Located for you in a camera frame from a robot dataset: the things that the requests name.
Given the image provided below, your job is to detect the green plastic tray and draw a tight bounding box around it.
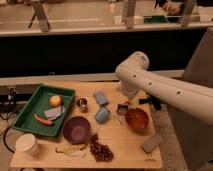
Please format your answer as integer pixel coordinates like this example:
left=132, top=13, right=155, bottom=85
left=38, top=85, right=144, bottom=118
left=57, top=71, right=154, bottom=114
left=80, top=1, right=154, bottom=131
left=12, top=85, right=75, bottom=138

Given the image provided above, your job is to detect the orange bowl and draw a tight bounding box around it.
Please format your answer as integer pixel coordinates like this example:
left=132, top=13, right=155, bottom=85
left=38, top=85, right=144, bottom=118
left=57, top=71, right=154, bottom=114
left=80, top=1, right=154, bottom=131
left=125, top=108, right=149, bottom=133

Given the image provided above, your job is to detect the purple bowl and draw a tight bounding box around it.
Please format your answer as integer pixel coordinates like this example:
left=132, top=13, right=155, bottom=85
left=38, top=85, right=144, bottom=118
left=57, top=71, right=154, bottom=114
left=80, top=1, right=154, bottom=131
left=63, top=116, right=91, bottom=144

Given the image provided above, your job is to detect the grey cloth in tray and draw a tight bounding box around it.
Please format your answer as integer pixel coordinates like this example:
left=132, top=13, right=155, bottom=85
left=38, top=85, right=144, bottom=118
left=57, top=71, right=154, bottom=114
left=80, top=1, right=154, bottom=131
left=44, top=105, right=65, bottom=120

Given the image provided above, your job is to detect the white paper cup stack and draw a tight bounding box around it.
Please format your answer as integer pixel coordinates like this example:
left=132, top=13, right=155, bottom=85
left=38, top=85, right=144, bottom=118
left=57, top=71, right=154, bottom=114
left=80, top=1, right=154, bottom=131
left=15, top=134, right=40, bottom=155

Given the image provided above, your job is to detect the yellow banana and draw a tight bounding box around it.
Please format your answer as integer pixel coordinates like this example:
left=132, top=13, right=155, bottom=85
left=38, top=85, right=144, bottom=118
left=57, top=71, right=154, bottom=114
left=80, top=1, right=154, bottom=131
left=55, top=144, right=86, bottom=157

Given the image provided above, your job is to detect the blue sponge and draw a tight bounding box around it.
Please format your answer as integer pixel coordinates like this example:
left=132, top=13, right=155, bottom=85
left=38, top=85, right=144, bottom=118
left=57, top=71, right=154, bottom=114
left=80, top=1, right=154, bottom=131
left=93, top=91, right=109, bottom=106

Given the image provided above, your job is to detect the black handled tool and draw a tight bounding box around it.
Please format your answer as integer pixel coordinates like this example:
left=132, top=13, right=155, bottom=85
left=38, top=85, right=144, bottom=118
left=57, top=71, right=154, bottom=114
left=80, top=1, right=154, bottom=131
left=138, top=97, right=151, bottom=105

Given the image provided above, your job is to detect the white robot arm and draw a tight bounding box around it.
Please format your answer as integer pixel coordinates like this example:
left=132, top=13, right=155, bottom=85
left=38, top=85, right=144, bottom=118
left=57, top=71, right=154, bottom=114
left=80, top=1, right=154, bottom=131
left=115, top=51, right=213, bottom=124

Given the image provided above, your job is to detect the light blue mug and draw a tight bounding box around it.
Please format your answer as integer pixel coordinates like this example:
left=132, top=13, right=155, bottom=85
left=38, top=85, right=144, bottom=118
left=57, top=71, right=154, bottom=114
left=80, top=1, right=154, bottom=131
left=95, top=107, right=110, bottom=124

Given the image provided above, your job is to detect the grey rectangular block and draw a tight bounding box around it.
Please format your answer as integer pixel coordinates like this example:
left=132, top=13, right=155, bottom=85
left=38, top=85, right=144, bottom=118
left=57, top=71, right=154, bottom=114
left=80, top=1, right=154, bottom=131
left=141, top=134, right=162, bottom=153

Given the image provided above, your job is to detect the bunch of dark grapes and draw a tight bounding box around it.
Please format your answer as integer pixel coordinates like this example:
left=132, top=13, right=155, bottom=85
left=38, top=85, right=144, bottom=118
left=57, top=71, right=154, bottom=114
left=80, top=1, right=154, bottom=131
left=89, top=133, right=114, bottom=162

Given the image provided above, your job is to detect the small metal cup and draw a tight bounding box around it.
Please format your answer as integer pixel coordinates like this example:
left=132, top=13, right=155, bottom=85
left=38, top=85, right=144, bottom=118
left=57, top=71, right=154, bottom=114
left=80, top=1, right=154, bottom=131
left=76, top=98, right=88, bottom=112

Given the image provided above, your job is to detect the yellow red apple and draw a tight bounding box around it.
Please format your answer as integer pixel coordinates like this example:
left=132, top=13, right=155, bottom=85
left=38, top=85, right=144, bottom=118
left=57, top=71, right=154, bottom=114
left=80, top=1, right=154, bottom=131
left=49, top=95, right=62, bottom=107

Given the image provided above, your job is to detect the black binder clip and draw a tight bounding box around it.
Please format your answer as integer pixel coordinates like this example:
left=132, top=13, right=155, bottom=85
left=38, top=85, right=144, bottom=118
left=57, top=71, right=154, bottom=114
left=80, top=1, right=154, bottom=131
left=117, top=104, right=129, bottom=115

